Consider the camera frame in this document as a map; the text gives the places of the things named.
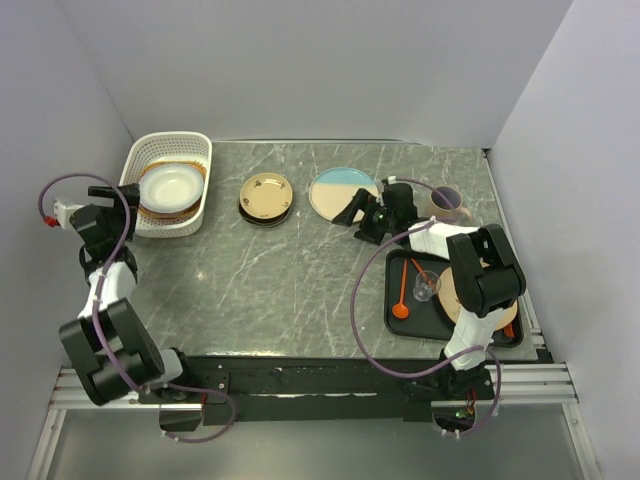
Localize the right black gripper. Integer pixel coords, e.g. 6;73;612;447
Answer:
334;188;398;245

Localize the orange woven square plate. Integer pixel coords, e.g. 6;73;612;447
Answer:
137;158;208;221

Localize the pink polka dot plate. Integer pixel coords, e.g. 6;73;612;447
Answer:
138;200;201;220

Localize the white scalloped paper bowl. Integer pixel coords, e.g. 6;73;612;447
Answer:
137;163;206;213

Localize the cream plate with blue leaves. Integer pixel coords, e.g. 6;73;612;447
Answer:
309;167;379;221

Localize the yellow round plate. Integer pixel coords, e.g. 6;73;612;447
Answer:
239;172;294;220

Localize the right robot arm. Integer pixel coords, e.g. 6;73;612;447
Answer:
332;177;526;398

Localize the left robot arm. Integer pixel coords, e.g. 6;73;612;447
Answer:
59;183;199;406

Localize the white perforated plastic bin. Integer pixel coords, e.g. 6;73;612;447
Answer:
118;131;214;238

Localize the pink mug purple inside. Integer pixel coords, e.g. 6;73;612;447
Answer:
426;186;472;225

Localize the clear plastic cup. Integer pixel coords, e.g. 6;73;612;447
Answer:
412;271;441;302

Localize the orange plastic spoon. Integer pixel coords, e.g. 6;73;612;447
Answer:
392;260;410;320

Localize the black plastic tray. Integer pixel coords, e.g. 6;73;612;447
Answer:
383;248;525;349

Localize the tan oval plate on tray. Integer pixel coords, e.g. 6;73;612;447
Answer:
437;267;518;339

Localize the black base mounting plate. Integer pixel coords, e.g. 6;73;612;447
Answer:
140;356;495;426

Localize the aluminium rail frame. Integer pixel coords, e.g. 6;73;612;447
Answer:
27;324;601;480

